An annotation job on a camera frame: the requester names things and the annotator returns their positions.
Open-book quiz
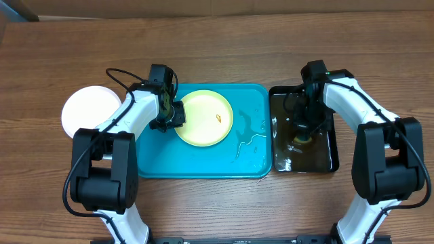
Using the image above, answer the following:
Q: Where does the green yellow sponge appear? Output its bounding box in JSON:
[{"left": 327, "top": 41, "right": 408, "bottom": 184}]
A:
[{"left": 293, "top": 135, "right": 313, "bottom": 144}]

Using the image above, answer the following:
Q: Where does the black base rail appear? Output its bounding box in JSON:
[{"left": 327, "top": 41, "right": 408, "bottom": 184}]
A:
[{"left": 90, "top": 233, "right": 393, "bottom": 244}]

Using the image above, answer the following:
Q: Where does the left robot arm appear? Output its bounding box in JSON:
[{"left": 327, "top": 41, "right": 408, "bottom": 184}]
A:
[{"left": 62, "top": 83, "right": 184, "bottom": 243}]

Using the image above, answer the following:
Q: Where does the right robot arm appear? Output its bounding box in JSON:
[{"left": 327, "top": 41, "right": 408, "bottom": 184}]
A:
[{"left": 293, "top": 67, "right": 432, "bottom": 243}]

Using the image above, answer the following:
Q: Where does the white plate with ketchup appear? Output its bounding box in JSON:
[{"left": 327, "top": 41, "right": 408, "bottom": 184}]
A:
[{"left": 61, "top": 86, "right": 121, "bottom": 138}]

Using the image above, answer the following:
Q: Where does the black water tray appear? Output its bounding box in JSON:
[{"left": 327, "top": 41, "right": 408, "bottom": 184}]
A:
[{"left": 269, "top": 86, "right": 339, "bottom": 174}]

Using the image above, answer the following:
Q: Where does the yellow-green plate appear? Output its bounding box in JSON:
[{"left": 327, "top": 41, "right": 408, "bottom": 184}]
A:
[{"left": 175, "top": 89, "right": 234, "bottom": 147}]

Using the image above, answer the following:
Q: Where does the teal plastic tray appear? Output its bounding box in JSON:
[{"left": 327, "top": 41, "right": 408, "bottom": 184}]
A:
[{"left": 136, "top": 83, "right": 273, "bottom": 178}]

